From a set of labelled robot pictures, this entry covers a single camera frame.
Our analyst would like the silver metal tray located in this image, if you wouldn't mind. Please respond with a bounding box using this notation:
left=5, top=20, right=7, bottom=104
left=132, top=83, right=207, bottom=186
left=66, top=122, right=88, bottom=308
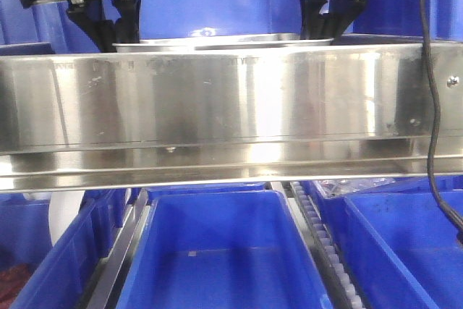
left=113, top=33, right=333, bottom=53

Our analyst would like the blue crate upper left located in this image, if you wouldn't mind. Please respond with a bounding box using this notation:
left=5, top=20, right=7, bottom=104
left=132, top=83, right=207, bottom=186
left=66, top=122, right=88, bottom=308
left=1, top=0, right=69, bottom=54

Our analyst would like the blue crate upper right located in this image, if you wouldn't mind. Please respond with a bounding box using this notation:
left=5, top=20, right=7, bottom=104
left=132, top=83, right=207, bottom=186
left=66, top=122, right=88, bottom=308
left=353, top=0, right=462, bottom=41

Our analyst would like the large blue crate upper middle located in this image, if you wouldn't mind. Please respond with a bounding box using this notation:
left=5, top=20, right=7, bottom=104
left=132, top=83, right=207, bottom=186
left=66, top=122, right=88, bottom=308
left=140, top=0, right=301, bottom=39

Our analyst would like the blue bin rear middle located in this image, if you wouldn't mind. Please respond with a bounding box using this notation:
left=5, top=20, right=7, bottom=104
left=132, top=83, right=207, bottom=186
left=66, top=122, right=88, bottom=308
left=145, top=182, right=271, bottom=201

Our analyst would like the blue bin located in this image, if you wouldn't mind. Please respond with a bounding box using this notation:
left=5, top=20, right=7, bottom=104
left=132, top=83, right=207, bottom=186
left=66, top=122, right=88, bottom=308
left=116, top=190, right=332, bottom=308
left=324, top=193, right=462, bottom=308
left=1, top=189, right=127, bottom=308
left=145, top=182, right=271, bottom=201
left=300, top=175, right=463, bottom=216

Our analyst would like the clear plastic bag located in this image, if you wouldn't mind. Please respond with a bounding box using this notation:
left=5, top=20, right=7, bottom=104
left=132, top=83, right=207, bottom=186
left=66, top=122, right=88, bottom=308
left=313, top=177, right=396, bottom=198

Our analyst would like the white cylindrical object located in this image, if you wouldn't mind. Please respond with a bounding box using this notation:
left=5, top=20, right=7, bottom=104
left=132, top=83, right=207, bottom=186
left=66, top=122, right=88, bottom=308
left=48, top=190, right=85, bottom=246

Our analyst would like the blue bin rear right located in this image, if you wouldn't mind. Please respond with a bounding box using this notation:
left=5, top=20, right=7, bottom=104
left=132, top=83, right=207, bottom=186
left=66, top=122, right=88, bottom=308
left=300, top=175, right=463, bottom=216

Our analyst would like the blue bin lower middle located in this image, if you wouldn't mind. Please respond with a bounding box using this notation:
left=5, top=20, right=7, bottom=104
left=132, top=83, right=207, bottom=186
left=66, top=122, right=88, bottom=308
left=116, top=190, right=332, bottom=308

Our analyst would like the blue bin lower left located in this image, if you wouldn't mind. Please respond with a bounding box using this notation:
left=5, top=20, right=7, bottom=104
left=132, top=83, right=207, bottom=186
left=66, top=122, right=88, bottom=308
left=1, top=189, right=127, bottom=308

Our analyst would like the blue bin lower right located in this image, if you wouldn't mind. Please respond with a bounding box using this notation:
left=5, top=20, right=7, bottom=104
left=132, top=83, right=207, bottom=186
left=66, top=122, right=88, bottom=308
left=324, top=193, right=462, bottom=308

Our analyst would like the dark red item in bin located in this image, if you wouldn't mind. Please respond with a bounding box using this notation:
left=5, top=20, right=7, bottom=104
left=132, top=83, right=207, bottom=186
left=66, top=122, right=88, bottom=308
left=1, top=263, right=32, bottom=309

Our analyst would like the white roller track strip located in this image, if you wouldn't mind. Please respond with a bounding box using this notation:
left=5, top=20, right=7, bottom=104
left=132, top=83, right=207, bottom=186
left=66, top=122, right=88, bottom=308
left=289, top=181, right=365, bottom=309

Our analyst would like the stainless steel shelf front rail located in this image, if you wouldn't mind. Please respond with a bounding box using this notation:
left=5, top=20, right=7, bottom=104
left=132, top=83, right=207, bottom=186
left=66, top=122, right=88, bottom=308
left=0, top=43, right=463, bottom=191

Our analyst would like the black cable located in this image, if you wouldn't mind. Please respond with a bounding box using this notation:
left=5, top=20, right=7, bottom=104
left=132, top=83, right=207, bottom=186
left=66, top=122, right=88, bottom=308
left=421, top=0, right=463, bottom=245

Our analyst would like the metal divider rail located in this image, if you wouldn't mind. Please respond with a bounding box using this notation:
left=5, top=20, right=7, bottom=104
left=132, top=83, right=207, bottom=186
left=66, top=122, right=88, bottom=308
left=76, top=189, right=150, bottom=308

